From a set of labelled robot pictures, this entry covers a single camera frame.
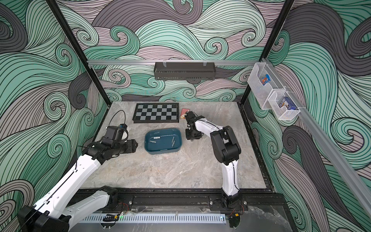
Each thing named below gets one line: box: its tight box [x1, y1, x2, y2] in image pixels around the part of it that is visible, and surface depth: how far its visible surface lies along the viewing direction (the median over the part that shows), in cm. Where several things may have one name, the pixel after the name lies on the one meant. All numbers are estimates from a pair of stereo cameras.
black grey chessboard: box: [132, 102, 180, 124], surface depth 112 cm
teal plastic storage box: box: [144, 127, 183, 155], surface depth 97 cm
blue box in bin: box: [278, 96, 297, 111], surface depth 66 cm
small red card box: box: [180, 108, 190, 119], surface depth 116 cm
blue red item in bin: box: [260, 73, 272, 86], surface depth 85 cm
